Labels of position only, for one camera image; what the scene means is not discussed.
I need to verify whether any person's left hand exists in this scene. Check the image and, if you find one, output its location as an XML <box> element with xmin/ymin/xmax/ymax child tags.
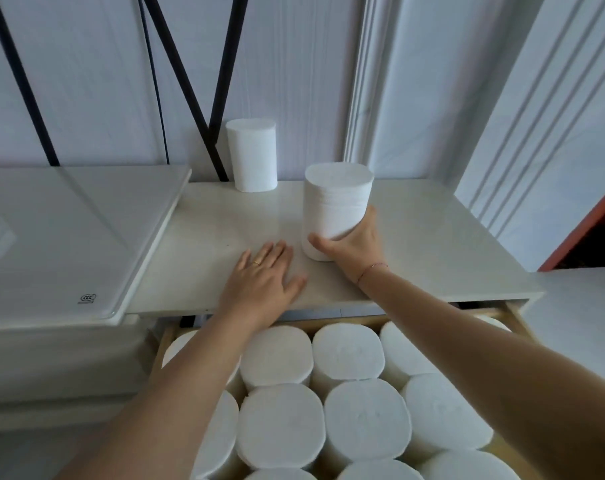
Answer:
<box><xmin>214</xmin><ymin>239</ymin><xmax>309</xmax><ymax>335</ymax></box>

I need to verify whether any person's right hand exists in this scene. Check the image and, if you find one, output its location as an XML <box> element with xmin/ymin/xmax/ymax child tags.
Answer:
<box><xmin>307</xmin><ymin>204</ymin><xmax>389</xmax><ymax>287</ymax></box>

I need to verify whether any person's left forearm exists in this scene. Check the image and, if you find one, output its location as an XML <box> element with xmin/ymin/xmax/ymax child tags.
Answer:
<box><xmin>54</xmin><ymin>309</ymin><xmax>263</xmax><ymax>480</ymax></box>

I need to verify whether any white glass-topped cabinet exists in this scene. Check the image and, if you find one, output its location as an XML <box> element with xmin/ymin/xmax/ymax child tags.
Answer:
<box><xmin>0</xmin><ymin>164</ymin><xmax>193</xmax><ymax>435</ymax></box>

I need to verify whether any white drawer with wooden inside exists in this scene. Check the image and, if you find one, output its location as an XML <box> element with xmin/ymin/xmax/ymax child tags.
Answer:
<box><xmin>147</xmin><ymin>302</ymin><xmax>546</xmax><ymax>480</ymax></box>

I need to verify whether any white cabinet top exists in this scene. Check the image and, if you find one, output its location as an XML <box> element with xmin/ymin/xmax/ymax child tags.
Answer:
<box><xmin>126</xmin><ymin>179</ymin><xmax>546</xmax><ymax>325</ymax></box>

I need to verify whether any black metal stand frame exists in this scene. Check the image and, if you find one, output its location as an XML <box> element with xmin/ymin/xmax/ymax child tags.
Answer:
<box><xmin>0</xmin><ymin>0</ymin><xmax>251</xmax><ymax>183</ymax></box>

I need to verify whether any orange door frame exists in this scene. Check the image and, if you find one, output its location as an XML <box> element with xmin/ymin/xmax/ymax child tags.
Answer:
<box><xmin>537</xmin><ymin>177</ymin><xmax>605</xmax><ymax>273</ymax></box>

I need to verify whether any thin red bracelet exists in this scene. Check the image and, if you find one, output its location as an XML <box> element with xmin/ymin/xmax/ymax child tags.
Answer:
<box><xmin>356</xmin><ymin>262</ymin><xmax>389</xmax><ymax>287</ymax></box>

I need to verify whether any person's right forearm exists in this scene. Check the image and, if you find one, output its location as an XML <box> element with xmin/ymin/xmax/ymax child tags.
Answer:
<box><xmin>357</xmin><ymin>267</ymin><xmax>605</xmax><ymax>480</ymax></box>

